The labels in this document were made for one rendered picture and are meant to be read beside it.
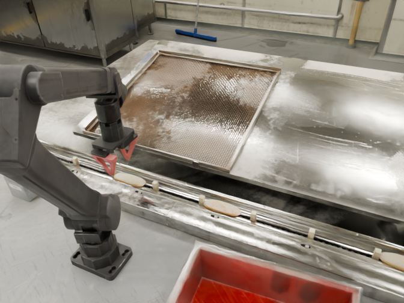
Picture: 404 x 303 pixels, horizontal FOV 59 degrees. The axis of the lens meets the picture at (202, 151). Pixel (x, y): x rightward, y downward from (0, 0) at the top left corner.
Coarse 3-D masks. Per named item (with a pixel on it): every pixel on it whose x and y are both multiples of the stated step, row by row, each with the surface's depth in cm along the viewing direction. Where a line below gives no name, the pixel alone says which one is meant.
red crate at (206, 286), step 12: (204, 288) 76; (216, 288) 76; (228, 288) 76; (192, 300) 74; (204, 300) 74; (216, 300) 74; (228, 300) 74; (240, 300) 74; (252, 300) 74; (264, 300) 74; (276, 300) 74
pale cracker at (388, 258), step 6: (384, 252) 78; (390, 252) 78; (384, 258) 77; (390, 258) 77; (396, 258) 77; (402, 258) 77; (390, 264) 76; (396, 264) 76; (402, 264) 76; (402, 270) 75
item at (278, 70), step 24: (192, 72) 132; (216, 72) 130; (240, 72) 129; (168, 96) 123; (216, 96) 120; (240, 96) 119; (264, 96) 118; (96, 120) 118; (240, 120) 111; (144, 144) 108; (240, 144) 103; (216, 168) 98
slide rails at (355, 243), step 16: (80, 160) 109; (144, 176) 102; (160, 192) 97; (192, 192) 96; (240, 208) 91; (256, 224) 87; (288, 224) 86; (304, 224) 86; (304, 240) 82; (336, 240) 82; (352, 240) 82
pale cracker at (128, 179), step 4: (116, 176) 102; (120, 176) 101; (124, 176) 101; (128, 176) 101; (132, 176) 101; (136, 176) 101; (120, 180) 100; (124, 180) 100; (128, 180) 100; (132, 180) 99; (136, 180) 99; (140, 180) 100; (144, 180) 100; (128, 184) 99; (132, 184) 99; (136, 184) 99; (140, 184) 99; (144, 184) 99
